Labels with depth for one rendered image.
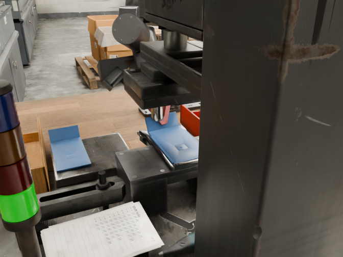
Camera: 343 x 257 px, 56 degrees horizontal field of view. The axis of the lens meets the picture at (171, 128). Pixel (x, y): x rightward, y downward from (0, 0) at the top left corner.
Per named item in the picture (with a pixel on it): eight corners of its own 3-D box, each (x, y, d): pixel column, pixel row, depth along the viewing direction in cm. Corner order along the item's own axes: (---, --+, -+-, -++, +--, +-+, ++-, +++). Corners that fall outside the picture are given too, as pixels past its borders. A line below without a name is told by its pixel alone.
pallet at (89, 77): (166, 80, 429) (166, 69, 423) (90, 90, 394) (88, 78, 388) (138, 59, 529) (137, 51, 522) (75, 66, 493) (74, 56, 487)
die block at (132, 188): (207, 168, 71) (209, 137, 68) (231, 194, 63) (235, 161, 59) (118, 189, 64) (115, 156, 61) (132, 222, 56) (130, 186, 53)
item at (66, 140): (78, 135, 81) (77, 124, 80) (91, 164, 69) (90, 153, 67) (49, 140, 79) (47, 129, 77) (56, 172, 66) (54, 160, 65)
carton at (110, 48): (153, 72, 410) (152, 31, 389) (103, 77, 391) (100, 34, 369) (140, 60, 467) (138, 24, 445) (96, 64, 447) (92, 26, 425)
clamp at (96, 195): (124, 209, 59) (120, 162, 54) (129, 221, 56) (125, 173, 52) (36, 232, 54) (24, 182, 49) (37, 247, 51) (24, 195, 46)
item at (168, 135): (175, 123, 71) (175, 110, 70) (210, 156, 58) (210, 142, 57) (145, 130, 69) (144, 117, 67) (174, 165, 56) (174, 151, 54)
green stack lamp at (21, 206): (38, 196, 38) (32, 172, 37) (39, 216, 35) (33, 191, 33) (2, 204, 37) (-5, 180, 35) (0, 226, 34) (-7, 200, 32)
